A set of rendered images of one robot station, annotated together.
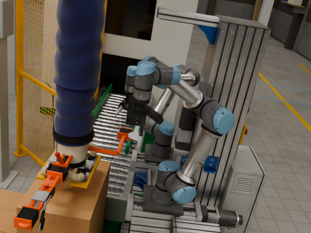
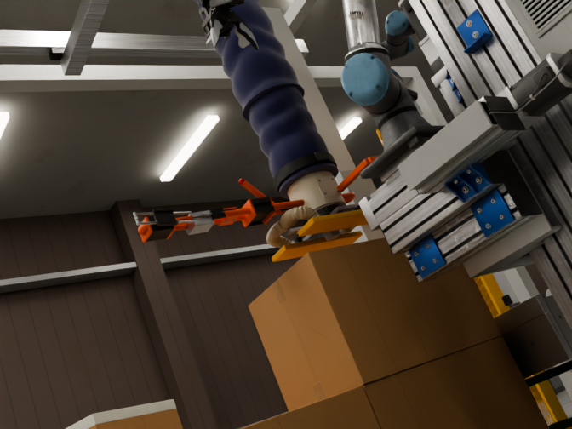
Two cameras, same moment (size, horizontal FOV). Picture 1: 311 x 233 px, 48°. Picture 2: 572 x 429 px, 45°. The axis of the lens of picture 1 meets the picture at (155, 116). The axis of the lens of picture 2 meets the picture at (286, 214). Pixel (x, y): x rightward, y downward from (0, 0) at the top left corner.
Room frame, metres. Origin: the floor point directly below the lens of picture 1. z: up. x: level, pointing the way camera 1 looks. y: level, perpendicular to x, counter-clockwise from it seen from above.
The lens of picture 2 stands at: (0.25, -1.24, 0.40)
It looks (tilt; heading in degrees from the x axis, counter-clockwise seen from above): 19 degrees up; 52
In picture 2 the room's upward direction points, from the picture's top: 23 degrees counter-clockwise
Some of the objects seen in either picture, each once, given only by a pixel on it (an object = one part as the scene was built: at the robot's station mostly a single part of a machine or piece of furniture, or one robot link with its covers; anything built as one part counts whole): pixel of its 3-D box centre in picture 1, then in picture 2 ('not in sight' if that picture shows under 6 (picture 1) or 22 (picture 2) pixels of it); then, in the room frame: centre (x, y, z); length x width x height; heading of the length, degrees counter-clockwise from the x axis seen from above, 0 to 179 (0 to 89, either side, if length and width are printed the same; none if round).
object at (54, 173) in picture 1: (57, 172); (257, 212); (1.48, 0.45, 1.18); 0.10 x 0.08 x 0.06; 89
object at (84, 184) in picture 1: (86, 167); (344, 215); (1.73, 0.35, 1.08); 0.34 x 0.10 x 0.05; 179
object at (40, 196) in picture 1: (40, 199); (198, 222); (1.27, 0.45, 1.18); 0.07 x 0.07 x 0.04; 89
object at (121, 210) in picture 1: (80, 205); (482, 371); (2.10, 0.44, 0.48); 0.70 x 0.03 x 0.15; 90
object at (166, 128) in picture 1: (164, 131); not in sight; (2.12, -0.08, 1.20); 0.13 x 0.12 x 0.14; 51
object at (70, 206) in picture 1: (68, 207); (373, 320); (1.75, 0.45, 0.74); 0.60 x 0.40 x 0.40; 0
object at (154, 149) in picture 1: (162, 147); not in sight; (2.11, -0.08, 1.09); 0.15 x 0.15 x 0.10
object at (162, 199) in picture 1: (164, 190); (405, 134); (1.62, -0.12, 1.09); 0.15 x 0.15 x 0.10
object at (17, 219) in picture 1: (27, 217); (157, 227); (1.13, 0.46, 1.18); 0.08 x 0.07 x 0.05; 179
